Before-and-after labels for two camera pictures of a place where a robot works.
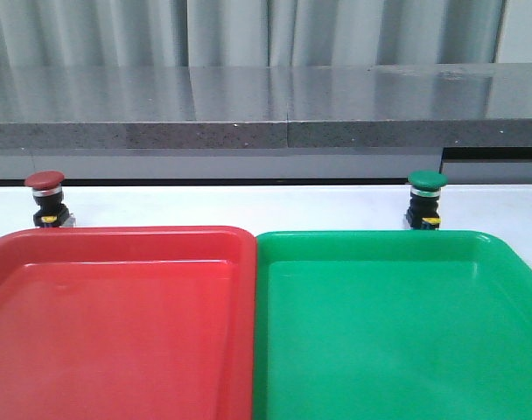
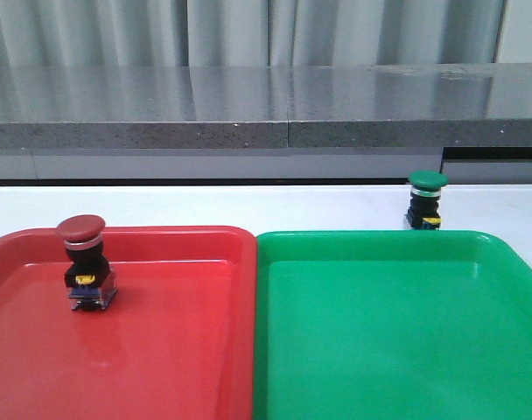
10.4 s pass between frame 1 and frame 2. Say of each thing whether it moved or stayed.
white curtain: stayed
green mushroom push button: stayed
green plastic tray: stayed
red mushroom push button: moved
